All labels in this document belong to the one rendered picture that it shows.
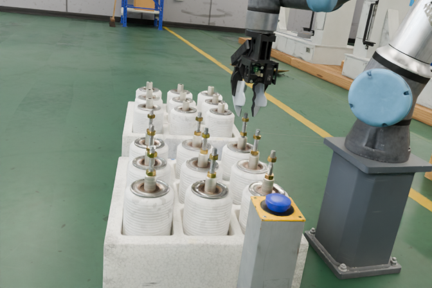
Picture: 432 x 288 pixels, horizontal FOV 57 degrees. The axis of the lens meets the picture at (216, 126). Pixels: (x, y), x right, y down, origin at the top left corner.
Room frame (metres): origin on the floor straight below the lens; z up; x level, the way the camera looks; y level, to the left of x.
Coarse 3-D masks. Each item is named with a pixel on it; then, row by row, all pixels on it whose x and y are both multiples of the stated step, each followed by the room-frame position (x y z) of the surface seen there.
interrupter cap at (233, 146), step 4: (228, 144) 0.97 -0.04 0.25; (232, 144) 0.97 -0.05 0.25; (236, 144) 0.98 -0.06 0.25; (248, 144) 0.99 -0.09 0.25; (232, 148) 0.94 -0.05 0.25; (236, 148) 0.95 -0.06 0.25; (248, 148) 0.96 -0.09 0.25; (252, 148) 0.96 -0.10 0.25; (240, 152) 0.93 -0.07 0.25; (244, 152) 0.93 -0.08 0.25; (248, 152) 0.93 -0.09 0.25
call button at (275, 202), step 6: (270, 198) 0.55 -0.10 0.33; (276, 198) 0.56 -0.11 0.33; (282, 198) 0.56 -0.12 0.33; (288, 198) 0.56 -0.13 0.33; (270, 204) 0.54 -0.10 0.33; (276, 204) 0.54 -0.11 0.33; (282, 204) 0.54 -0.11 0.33; (288, 204) 0.54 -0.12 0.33; (276, 210) 0.54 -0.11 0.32; (282, 210) 0.54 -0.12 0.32
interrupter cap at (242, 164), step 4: (240, 160) 0.87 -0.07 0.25; (244, 160) 0.88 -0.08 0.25; (248, 160) 0.88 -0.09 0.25; (240, 164) 0.85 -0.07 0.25; (244, 164) 0.86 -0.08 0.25; (260, 164) 0.86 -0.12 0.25; (264, 164) 0.87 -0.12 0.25; (240, 168) 0.82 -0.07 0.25; (244, 168) 0.83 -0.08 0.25; (248, 168) 0.83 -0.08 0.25; (256, 168) 0.84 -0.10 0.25; (260, 168) 0.84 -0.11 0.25; (264, 168) 0.84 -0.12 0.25; (248, 172) 0.81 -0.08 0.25; (252, 172) 0.81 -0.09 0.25; (256, 172) 0.81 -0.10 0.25; (260, 172) 0.82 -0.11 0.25; (264, 172) 0.82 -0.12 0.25
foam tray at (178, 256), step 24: (120, 168) 0.90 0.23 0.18; (120, 192) 0.79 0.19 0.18; (120, 216) 0.69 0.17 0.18; (120, 240) 0.61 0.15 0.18; (144, 240) 0.62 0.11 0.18; (168, 240) 0.63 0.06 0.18; (192, 240) 0.64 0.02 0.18; (216, 240) 0.65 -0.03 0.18; (240, 240) 0.65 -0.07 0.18; (120, 264) 0.60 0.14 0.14; (144, 264) 0.61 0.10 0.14; (168, 264) 0.62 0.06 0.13; (192, 264) 0.63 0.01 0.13; (216, 264) 0.64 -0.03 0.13
